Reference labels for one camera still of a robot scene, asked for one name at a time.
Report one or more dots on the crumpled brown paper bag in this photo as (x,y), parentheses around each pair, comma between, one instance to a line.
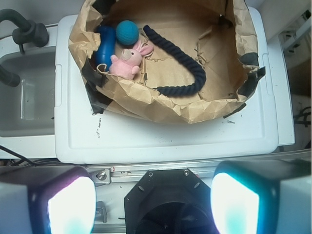
(204,64)

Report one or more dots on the pink plush bunny toy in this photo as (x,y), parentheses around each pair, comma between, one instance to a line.
(127,65)

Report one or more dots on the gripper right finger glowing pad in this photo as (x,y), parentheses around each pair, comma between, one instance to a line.
(262,197)

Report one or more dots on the blue rubber bone toy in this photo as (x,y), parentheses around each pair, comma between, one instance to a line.
(107,46)

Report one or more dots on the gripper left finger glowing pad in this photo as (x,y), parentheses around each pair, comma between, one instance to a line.
(46,200)

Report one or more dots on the teal knitted ball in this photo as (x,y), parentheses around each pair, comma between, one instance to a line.
(127,33)

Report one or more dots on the white plastic bin lid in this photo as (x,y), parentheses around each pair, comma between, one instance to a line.
(82,137)

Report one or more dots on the clear plastic storage bin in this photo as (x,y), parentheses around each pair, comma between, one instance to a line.
(27,110)

